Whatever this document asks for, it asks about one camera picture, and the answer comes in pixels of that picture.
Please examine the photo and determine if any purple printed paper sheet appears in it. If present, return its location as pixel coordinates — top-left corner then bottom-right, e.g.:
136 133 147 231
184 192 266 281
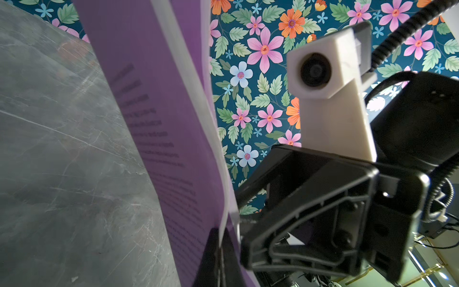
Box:
74 1 258 287

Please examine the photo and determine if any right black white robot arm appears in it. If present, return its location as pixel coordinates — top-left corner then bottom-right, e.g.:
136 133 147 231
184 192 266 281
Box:
236 72 459 283

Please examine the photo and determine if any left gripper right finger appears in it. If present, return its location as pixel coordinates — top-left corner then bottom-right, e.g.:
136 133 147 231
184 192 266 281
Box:
219 234 255 287

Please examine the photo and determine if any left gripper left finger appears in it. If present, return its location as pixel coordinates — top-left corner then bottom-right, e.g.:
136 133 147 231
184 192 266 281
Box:
192 228 221 287

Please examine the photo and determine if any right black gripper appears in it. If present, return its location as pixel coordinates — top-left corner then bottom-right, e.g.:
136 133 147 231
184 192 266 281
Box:
236 145 430 283

